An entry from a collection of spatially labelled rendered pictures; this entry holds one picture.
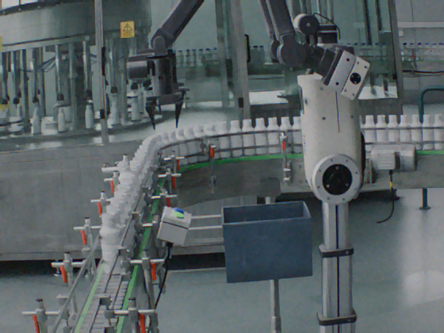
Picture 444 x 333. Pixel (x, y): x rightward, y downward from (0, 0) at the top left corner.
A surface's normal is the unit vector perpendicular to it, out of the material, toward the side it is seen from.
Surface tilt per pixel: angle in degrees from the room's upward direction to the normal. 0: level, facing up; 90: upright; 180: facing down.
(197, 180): 90
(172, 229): 90
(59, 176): 90
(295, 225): 90
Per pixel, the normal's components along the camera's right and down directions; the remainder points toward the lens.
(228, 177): 0.43, 0.10
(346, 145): 0.02, 0.33
